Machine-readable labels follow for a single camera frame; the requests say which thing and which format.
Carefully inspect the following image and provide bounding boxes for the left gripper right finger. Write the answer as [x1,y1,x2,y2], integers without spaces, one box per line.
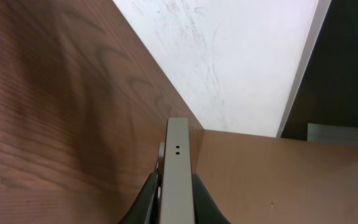
[192,174,230,224]

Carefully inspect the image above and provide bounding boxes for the Galaxy S25 Ultra smartphone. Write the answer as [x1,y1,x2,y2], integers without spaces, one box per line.
[158,118,195,224]

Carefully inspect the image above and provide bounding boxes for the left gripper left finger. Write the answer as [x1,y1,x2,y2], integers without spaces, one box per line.
[119,170,159,224]

